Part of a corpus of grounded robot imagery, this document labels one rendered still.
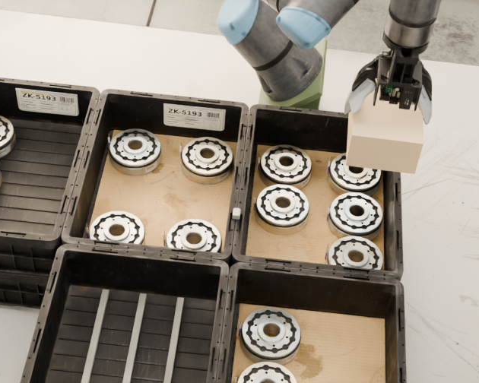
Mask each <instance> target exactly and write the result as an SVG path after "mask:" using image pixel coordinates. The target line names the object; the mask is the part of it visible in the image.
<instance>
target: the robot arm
mask: <svg viewBox="0 0 479 383"><path fill-rule="evenodd" d="M441 1H442V0H390V4H389V9H388V13H387V17H386V20H385V26H384V31H383V37H382V40H383V42H384V43H385V44H386V45H387V47H388V48H389V49H390V51H388V52H384V51H382V54H381V55H378V56H377V57H376V58H374V59H373V60H372V61H371V62H370V63H368V64H366V65H364V66H363V67H362V68H361V69H360V70H359V72H358V73H357V76H356V78H355V80H354V82H353V84H352V87H351V90H350V92H349V94H348V96H347V99H346V102H345V106H344V114H345V115H347V114H348V113H349V112H350V111H351V113H352V114H353V115H354V114H356V113H357V112H358V111H359V110H360V107H361V106H362V104H363V101H364V99H365V98H366V97H367V96H368V95H369V94H370V93H372V92H373V91H375V92H374V95H373V105H374V106H375V105H376V98H377V94H378V91H379V85H380V92H379V100H381V101H389V104H395V105H398V103H399V105H398V108H399V109H408V110H409V109H410V107H411V105H414V111H416V109H417V104H418V109H419V110H420V111H421V112H422V115H423V120H424V122H425V124H426V125H428V124H429V122H430V119H431V116H432V78H431V76H430V74H429V72H428V71H427V70H426V69H425V67H424V66H423V64H422V61H421V60H420V59H419V54H421V53H422V52H424V51H425V50H426V49H427V47H428V45H429V42H430V39H431V37H432V34H433V26H439V20H437V19H436V18H437V15H438V13H439V7H440V4H441ZM358 2H359V0H226V1H225V2H224V4H223V5H222V7H221V9H220V12H219V14H218V19H217V26H218V29H219V31H220V32H221V33H222V34H223V35H224V37H225V38H226V40H227V42H228V43H229V44H230V45H232V46H233V47H234V48H235V50H236V51H237V52H238V53H239V54H240V55H241V56H242V57H243V58H244V59H245V60H246V61H247V62H248V63H249V64H250V65H251V66H252V68H253V69H254V70H255V72H256V74H257V76H258V79H259V82H260V84H261V86H262V89H263V90H264V92H265V94H266V95H267V96H268V97H269V98H270V99H271V100H273V101H275V102H283V101H286V100H290V99H292V98H294V97H295V96H297V95H299V94H300V93H302V92H303V91H304V90H305V89H306V88H307V87H308V86H309V85H310V84H311V83H312V82H313V81H314V80H315V79H316V77H317V76H318V74H319V72H320V70H321V68H322V55H321V54H320V53H319V51H318V50H317V49H316V48H315V47H314V46H315V45H316V44H318V43H319V42H320V41H321V40H322V39H323V38H324V37H326V36H327V35H329V34H330V32H331V29H332V28H333V27H334V26H335V25H336V24H337V23H338V22H339V21H340V20H341V19H342V18H343V17H344V16H345V15H346V13H348V12H349V10H351V9H352V7H353V6H355V4H356V3H358ZM375 79H377V82H376V80H375Z"/></svg>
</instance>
